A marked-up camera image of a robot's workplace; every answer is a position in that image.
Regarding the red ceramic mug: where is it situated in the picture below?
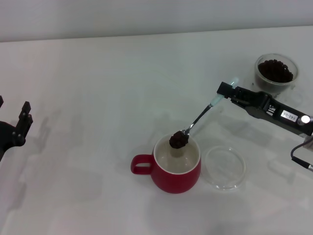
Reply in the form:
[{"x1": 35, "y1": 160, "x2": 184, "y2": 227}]
[{"x1": 130, "y1": 132, "x2": 202, "y2": 194}]

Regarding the dark grey cable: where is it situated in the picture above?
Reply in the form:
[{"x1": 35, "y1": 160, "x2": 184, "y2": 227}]
[{"x1": 290, "y1": 141, "x2": 313, "y2": 172}]

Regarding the blue handled metal spoon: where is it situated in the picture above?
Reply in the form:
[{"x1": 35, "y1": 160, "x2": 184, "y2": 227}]
[{"x1": 169, "y1": 77, "x2": 239, "y2": 149}]

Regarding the glass cup with handle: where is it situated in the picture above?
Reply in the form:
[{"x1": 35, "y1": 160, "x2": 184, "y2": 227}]
[{"x1": 254, "y1": 53, "x2": 303, "y2": 105}]

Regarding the coffee beans heap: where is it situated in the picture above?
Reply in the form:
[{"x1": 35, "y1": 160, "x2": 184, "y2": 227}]
[{"x1": 258, "y1": 59, "x2": 294, "y2": 83}]

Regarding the small clear glass dish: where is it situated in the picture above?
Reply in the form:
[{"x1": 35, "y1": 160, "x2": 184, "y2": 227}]
[{"x1": 202, "y1": 146, "x2": 246, "y2": 192}]

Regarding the clear glass saucer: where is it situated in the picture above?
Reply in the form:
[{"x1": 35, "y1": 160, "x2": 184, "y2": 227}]
[{"x1": 243, "y1": 72, "x2": 303, "y2": 108}]

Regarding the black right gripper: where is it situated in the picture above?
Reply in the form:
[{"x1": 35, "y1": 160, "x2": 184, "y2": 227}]
[{"x1": 216, "y1": 82, "x2": 313, "y2": 137}]

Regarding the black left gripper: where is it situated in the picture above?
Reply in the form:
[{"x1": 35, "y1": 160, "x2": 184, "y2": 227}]
[{"x1": 0, "y1": 96, "x2": 33, "y2": 162}]

